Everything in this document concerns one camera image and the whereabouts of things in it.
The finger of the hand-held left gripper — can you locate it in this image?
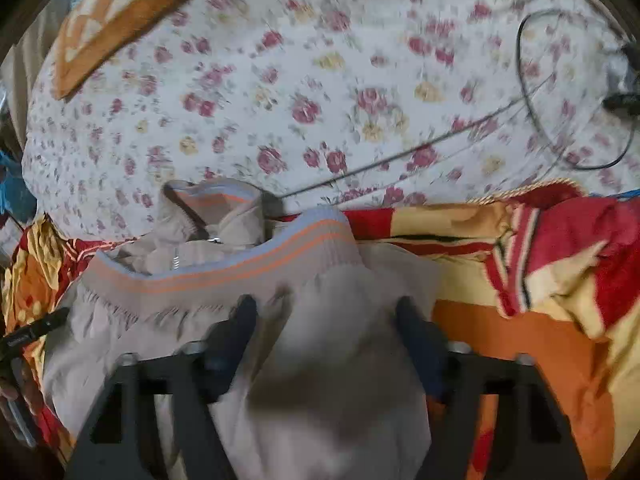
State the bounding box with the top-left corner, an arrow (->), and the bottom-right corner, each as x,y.
0,306 -> 71,363

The thin black cable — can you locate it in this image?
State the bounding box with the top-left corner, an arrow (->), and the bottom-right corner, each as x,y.
280,7 -> 636,198

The beige jacket with striped cuffs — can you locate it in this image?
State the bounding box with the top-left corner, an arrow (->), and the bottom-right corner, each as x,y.
42,177 -> 441,480

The blue cloth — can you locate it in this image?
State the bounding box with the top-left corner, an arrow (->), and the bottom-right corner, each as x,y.
0,150 -> 38,221

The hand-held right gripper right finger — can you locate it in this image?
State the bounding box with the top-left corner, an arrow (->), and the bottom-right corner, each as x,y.
395,295 -> 588,480

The white floral bed sheet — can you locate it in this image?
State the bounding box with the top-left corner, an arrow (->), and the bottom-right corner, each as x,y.
20,0 -> 640,241

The orange patterned cushion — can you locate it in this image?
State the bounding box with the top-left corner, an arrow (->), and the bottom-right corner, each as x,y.
50,0 -> 208,101

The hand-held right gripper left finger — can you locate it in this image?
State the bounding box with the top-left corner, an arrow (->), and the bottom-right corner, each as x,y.
65,294 -> 261,480

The orange yellow red printed blanket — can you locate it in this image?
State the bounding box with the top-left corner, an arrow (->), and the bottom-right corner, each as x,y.
0,180 -> 640,480

